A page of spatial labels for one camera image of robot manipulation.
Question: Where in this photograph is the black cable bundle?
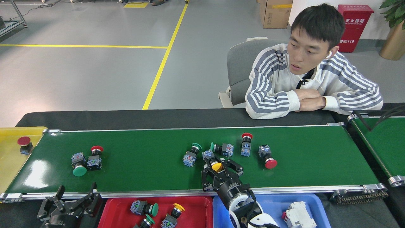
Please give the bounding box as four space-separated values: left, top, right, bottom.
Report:
352 106 405 132

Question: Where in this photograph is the blue plastic tray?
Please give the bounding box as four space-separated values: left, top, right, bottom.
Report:
213 193 331 228

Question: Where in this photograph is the grey office chair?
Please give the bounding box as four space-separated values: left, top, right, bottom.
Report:
218 36 287 109

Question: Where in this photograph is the person's right hand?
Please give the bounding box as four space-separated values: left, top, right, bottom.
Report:
294 89 321 101

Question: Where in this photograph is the person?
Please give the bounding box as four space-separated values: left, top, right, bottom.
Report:
245 3 384 120

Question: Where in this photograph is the person's left hand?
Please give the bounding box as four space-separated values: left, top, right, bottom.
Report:
299 97 326 112

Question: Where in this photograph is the black roller chain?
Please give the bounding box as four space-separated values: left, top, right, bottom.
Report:
331 190 389 205

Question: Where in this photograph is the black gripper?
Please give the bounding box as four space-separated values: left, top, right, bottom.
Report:
37 182 103 228
202 160 252 209

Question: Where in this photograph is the green conveyor belt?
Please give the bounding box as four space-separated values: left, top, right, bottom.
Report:
347 114 405 187
0 122 388 204

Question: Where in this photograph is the red fire extinguisher cabinet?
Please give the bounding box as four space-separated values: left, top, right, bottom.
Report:
337 4 374 53

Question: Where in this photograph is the white circuit breaker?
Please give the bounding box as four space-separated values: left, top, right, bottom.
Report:
282 201 317 228

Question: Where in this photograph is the yellow plastic tray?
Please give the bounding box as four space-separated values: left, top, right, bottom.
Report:
0 127 48 194

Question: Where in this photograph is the yellow push button switch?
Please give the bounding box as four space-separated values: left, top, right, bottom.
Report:
160 203 185 228
202 150 223 173

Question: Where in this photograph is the green potted plant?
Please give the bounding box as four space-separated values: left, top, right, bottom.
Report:
380 0 405 30

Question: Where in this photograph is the brown cardboard box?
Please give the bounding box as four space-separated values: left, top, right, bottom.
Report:
259 0 293 29

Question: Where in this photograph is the red plastic tray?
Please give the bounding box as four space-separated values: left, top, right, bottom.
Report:
98 196 214 228

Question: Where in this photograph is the green mushroom push button switch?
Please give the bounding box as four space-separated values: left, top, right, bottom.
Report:
130 199 159 217
210 141 234 158
71 152 88 177

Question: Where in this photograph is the golden plant pot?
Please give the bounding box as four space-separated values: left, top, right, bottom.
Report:
379 21 405 61

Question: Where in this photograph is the grey metal rack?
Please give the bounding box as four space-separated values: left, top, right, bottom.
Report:
0 0 28 37

